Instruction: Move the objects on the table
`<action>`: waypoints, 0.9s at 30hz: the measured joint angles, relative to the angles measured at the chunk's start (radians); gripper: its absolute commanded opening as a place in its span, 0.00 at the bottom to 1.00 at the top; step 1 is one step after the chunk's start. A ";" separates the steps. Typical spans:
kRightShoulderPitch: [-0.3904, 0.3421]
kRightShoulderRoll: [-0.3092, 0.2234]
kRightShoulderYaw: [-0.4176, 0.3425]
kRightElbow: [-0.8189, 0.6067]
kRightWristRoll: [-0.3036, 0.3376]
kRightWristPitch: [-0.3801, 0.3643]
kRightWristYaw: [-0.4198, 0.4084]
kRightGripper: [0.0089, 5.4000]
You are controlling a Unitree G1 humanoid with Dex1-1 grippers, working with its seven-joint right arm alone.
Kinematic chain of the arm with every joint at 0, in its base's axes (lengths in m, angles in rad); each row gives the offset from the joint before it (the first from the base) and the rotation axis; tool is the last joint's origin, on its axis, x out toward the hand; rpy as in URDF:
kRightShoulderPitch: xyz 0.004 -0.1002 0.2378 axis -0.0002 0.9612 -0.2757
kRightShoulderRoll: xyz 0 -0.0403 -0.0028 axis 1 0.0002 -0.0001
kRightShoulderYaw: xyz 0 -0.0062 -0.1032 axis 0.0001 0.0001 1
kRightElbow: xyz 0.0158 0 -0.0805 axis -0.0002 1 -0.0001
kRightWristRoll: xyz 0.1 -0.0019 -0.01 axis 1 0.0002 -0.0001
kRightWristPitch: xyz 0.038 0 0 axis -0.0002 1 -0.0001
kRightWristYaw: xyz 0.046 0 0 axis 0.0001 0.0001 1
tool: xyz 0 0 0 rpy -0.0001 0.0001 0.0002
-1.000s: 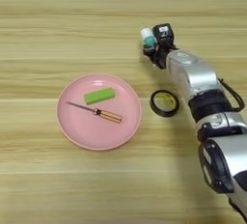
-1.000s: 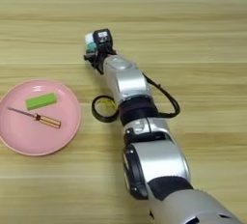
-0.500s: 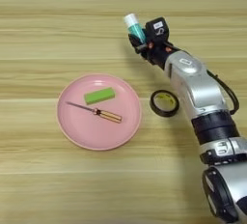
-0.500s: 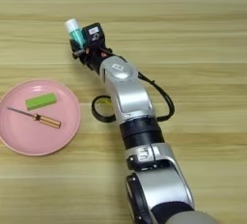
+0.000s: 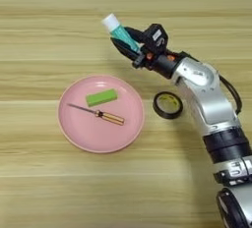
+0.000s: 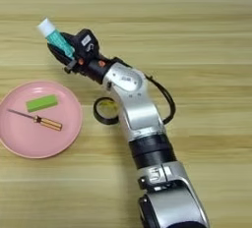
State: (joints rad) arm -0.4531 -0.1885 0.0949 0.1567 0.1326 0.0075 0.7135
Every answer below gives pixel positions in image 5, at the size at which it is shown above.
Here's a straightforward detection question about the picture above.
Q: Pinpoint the green eraser block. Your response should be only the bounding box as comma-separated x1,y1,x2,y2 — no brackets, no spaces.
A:
85,88,118,108

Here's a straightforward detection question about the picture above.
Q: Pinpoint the teal white glue stick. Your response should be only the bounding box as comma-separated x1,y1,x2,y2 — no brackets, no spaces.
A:
100,13,142,54

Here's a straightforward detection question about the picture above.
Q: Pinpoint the black box white label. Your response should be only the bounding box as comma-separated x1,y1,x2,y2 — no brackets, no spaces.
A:
143,23,169,54

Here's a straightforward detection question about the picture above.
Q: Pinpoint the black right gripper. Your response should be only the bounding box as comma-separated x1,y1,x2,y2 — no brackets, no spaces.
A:
110,26,185,80

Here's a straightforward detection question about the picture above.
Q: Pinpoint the amber handle screwdriver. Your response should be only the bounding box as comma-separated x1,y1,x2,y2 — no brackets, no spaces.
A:
67,102,126,127

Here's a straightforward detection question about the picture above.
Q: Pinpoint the pink round plate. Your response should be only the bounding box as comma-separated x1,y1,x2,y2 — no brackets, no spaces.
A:
57,75,146,154

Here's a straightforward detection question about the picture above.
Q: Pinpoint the black tape roll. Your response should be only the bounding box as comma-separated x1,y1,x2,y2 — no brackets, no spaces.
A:
152,91,184,120

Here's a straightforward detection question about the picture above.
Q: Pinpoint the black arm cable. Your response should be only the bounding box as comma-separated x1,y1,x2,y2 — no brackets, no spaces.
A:
218,74,243,116

